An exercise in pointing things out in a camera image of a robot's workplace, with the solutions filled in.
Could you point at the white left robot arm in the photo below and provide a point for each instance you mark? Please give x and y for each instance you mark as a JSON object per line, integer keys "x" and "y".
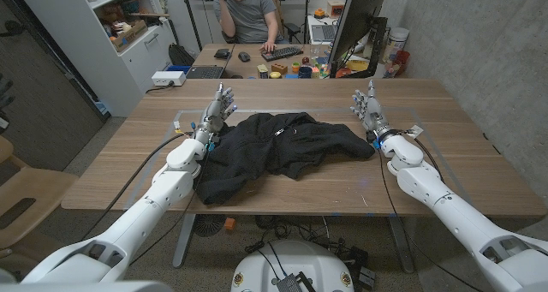
{"x": 167, "y": 189}

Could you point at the wooden box with orange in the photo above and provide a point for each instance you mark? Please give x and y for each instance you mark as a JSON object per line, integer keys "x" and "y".
{"x": 335, "y": 8}

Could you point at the clear drinking glass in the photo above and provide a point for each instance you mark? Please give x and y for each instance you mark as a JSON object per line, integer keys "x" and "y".
{"x": 315, "y": 50}

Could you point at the black computer mouse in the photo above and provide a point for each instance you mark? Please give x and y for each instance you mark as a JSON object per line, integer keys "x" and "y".
{"x": 244, "y": 56}

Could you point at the orange bowl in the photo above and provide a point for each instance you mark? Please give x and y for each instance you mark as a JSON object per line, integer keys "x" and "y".
{"x": 343, "y": 73}

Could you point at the cardboard box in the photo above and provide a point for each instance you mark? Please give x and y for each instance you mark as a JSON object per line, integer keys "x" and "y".
{"x": 129, "y": 35}

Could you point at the blue bin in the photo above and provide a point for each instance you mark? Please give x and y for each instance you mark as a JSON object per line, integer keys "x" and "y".
{"x": 179, "y": 68}

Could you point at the small tin can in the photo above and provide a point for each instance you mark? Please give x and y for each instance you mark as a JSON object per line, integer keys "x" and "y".
{"x": 262, "y": 71}

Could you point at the small orange block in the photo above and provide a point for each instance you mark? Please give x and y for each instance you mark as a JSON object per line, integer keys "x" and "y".
{"x": 230, "y": 224}

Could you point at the white canister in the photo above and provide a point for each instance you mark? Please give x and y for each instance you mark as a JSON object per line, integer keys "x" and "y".
{"x": 396, "y": 41}

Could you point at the yellow bowl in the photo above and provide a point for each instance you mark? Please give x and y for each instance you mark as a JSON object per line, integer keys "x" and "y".
{"x": 357, "y": 65}

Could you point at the small white paper tag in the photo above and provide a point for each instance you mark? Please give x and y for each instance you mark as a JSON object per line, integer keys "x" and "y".
{"x": 176, "y": 125}

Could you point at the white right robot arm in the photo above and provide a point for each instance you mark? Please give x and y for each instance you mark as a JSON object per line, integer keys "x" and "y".
{"x": 428, "y": 185}

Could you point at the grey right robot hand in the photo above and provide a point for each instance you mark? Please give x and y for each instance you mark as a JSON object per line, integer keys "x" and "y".
{"x": 373, "y": 112}

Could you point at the black keyboard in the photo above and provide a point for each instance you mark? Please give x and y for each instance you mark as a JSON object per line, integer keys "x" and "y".
{"x": 282, "y": 53}

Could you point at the grey laptop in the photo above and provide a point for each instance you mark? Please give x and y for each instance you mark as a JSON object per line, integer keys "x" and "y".
{"x": 324, "y": 32}

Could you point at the tan office chair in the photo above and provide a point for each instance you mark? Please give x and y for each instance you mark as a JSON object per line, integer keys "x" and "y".
{"x": 276, "y": 9}

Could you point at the white power box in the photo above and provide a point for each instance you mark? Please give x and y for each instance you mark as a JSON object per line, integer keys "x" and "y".
{"x": 168, "y": 78}

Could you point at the black hoodie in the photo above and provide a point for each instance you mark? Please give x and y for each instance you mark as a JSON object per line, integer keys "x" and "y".
{"x": 274, "y": 150}

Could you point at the person in grey t-shirt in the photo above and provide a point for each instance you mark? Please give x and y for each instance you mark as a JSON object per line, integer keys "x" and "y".
{"x": 250, "y": 16}

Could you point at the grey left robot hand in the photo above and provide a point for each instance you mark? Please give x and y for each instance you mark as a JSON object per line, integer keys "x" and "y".
{"x": 214, "y": 116}

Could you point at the dark blue cup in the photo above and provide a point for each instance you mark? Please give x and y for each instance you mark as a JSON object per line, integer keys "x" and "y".
{"x": 305, "y": 72}

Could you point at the orange brick block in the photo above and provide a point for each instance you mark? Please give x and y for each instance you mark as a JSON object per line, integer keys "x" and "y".
{"x": 279, "y": 68}

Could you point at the black computer monitor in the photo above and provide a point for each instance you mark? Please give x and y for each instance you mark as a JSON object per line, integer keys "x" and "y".
{"x": 357, "y": 18}

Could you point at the grey metal table leg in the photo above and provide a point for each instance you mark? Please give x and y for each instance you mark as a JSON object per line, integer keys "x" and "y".
{"x": 184, "y": 240}
{"x": 401, "y": 245}

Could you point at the small black electronics module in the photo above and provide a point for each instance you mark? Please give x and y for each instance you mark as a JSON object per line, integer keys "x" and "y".
{"x": 295, "y": 283}

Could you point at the black backpack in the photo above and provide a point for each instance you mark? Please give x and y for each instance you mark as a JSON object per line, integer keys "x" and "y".
{"x": 180, "y": 54}

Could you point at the red cup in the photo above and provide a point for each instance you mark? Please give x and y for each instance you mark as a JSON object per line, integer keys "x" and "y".
{"x": 401, "y": 61}

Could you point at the round black fan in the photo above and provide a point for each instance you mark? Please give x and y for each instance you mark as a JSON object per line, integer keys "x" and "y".
{"x": 208, "y": 224}

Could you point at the white shelf cabinet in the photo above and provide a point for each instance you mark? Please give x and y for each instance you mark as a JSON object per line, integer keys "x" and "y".
{"x": 128, "y": 65}

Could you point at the light wooden chair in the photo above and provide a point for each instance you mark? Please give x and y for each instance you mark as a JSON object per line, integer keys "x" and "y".
{"x": 30, "y": 193}

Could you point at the black laptop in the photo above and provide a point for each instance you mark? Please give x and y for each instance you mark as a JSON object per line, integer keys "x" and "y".
{"x": 205, "y": 72}

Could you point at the white robot torso base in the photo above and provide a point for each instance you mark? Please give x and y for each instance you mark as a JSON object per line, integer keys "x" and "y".
{"x": 295, "y": 262}

